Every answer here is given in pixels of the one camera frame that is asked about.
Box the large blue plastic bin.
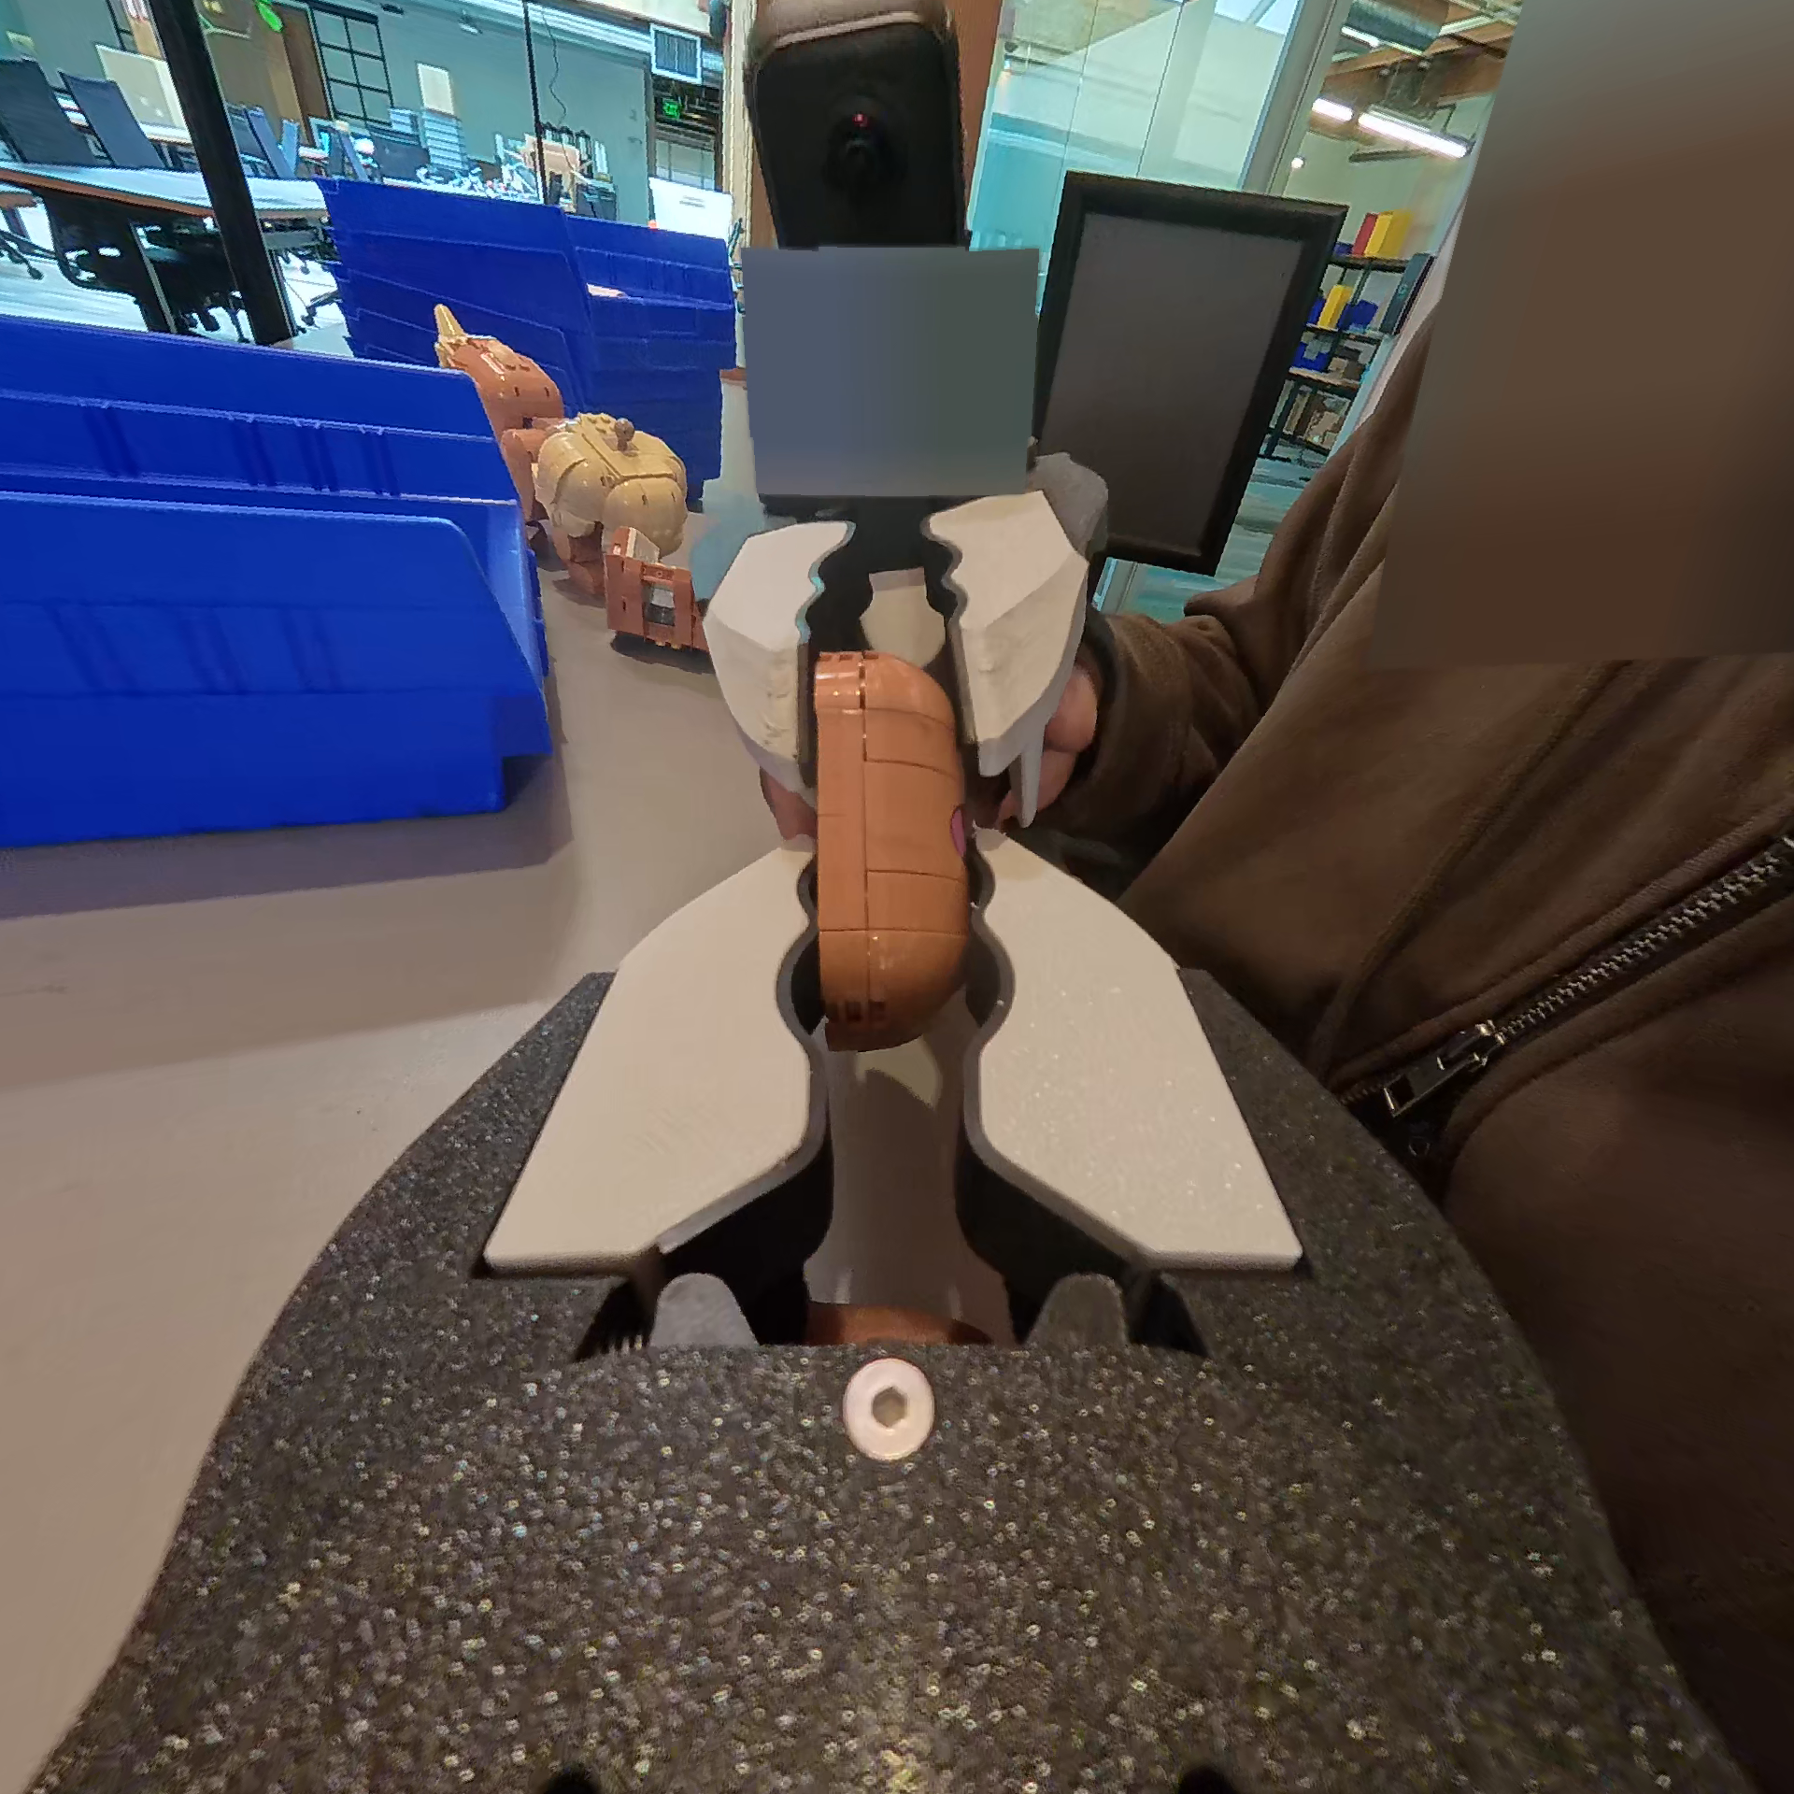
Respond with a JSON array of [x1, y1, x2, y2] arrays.
[[0, 313, 553, 851]]

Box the tan and orange lego model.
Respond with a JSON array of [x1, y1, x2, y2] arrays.
[[436, 302, 567, 441]]

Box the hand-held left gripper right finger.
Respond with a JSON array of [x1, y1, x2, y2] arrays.
[[960, 840, 1306, 1277]]

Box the black blank monitor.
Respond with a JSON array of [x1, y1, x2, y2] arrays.
[[1032, 175, 1350, 576]]

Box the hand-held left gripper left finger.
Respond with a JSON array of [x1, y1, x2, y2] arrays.
[[485, 850, 843, 1277]]

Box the brown lego assembly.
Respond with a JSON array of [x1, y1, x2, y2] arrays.
[[814, 650, 978, 1053]]

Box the long wooden desk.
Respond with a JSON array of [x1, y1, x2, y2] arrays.
[[0, 157, 333, 337]]

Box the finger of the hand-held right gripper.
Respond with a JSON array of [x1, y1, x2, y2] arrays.
[[702, 518, 856, 800], [928, 490, 1095, 829]]

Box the brown lego model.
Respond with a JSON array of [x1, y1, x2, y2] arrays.
[[600, 528, 712, 655]]

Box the stacked blue plastic bins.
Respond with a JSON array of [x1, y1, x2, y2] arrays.
[[323, 184, 739, 512]]

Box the brown hooded jacket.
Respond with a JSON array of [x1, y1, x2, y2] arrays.
[[1016, 281, 1794, 1794]]

